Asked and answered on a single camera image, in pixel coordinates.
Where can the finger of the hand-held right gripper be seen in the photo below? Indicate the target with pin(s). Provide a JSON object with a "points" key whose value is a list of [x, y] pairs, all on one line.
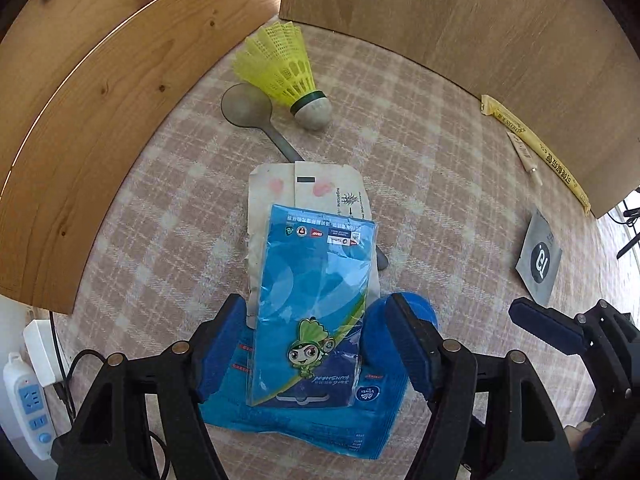
{"points": [[545, 325]]}

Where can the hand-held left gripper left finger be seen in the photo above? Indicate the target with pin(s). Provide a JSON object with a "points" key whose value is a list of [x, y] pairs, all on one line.
{"points": [[220, 345]]}

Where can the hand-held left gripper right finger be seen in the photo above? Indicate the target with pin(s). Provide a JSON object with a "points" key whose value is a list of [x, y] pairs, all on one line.
{"points": [[410, 345]]}

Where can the blue card pack with mascot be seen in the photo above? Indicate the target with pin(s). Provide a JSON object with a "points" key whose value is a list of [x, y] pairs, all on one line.
{"points": [[310, 280]]}

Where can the yellow paper chopstick wrapper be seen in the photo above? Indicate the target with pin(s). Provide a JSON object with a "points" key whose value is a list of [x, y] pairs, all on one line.
{"points": [[550, 155]]}

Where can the person's right hand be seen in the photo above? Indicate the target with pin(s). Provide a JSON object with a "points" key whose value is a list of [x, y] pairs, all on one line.
{"points": [[577, 435]]}

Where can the grey sachet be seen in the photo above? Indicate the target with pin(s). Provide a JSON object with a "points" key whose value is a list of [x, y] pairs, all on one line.
{"points": [[540, 255]]}

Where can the blue tissue pack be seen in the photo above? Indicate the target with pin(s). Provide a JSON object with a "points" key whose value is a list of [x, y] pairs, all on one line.
{"points": [[300, 425]]}

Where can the white paper packet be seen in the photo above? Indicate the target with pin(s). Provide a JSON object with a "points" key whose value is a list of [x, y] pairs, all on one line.
{"points": [[270, 190]]}

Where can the small white tube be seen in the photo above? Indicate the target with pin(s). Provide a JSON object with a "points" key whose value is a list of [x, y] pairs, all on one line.
{"points": [[520, 152]]}

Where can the white power adapter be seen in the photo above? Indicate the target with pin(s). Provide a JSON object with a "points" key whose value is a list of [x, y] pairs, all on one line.
{"points": [[40, 350]]}

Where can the white power strip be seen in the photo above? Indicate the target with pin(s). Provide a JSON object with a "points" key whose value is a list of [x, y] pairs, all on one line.
{"points": [[30, 400]]}

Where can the grey metal spoon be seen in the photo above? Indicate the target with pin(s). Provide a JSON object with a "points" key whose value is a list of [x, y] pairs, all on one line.
{"points": [[245, 105]]}

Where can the yellow plastic shuttlecock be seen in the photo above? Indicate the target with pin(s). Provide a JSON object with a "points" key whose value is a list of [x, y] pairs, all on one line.
{"points": [[280, 65]]}

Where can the pine wooden panel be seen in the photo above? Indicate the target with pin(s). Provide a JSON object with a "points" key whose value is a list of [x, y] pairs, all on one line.
{"points": [[100, 85]]}

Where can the light wooden board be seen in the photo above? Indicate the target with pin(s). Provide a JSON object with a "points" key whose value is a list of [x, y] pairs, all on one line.
{"points": [[475, 20]]}

